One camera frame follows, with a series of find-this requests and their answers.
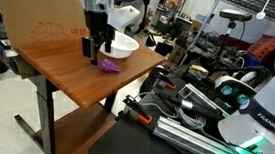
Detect metal wire shelf rack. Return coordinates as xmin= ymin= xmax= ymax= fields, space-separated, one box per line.
xmin=189 ymin=0 xmax=275 ymax=63

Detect blue plastic bin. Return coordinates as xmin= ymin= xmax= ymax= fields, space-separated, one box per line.
xmin=242 ymin=52 xmax=275 ymax=75

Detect black metal table frame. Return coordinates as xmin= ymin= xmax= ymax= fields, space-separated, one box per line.
xmin=10 ymin=72 xmax=120 ymax=154

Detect small brown cardboard box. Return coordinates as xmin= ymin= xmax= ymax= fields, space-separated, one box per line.
xmin=166 ymin=39 xmax=190 ymax=70

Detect red plastic basket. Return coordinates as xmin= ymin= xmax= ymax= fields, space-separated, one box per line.
xmin=245 ymin=32 xmax=275 ymax=67

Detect silver aluminium rail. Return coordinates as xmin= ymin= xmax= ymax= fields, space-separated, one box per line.
xmin=150 ymin=116 xmax=272 ymax=154

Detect black base board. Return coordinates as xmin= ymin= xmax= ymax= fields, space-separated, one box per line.
xmin=88 ymin=109 xmax=215 ymax=154

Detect black clamp with orange trigger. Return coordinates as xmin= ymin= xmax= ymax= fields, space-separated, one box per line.
xmin=116 ymin=93 xmax=157 ymax=127
xmin=153 ymin=68 xmax=179 ymax=91

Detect purple toy grapes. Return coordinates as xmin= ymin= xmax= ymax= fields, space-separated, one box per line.
xmin=97 ymin=58 xmax=122 ymax=74

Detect red fire extinguisher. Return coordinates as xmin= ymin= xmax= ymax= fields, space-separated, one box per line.
xmin=145 ymin=7 xmax=156 ymax=28

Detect black camera on stand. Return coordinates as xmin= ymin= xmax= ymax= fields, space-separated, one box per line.
xmin=212 ymin=8 xmax=254 ymax=70

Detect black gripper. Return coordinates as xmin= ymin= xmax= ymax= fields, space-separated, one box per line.
xmin=79 ymin=10 xmax=118 ymax=68

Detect wooden lower table shelf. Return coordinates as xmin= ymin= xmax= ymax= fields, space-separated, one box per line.
xmin=34 ymin=98 xmax=119 ymax=154

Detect brown cardboard with red print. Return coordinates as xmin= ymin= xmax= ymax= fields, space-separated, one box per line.
xmin=0 ymin=0 xmax=93 ymax=85

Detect beige yellow toy food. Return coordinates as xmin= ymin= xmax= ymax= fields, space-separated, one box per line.
xmin=188 ymin=63 xmax=211 ymax=76

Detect black corrugated cable conduit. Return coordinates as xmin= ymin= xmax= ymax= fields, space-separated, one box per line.
xmin=152 ymin=88 xmax=227 ymax=121

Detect white hanging spoon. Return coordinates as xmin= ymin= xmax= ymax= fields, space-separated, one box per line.
xmin=255 ymin=0 xmax=272 ymax=22

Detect white plastic basin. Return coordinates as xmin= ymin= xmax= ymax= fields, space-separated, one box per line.
xmin=98 ymin=30 xmax=141 ymax=61

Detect short silver aluminium profile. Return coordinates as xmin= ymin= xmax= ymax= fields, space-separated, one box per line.
xmin=176 ymin=82 xmax=233 ymax=118

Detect grey cable bundle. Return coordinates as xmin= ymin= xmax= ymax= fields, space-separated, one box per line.
xmin=172 ymin=106 xmax=209 ymax=131

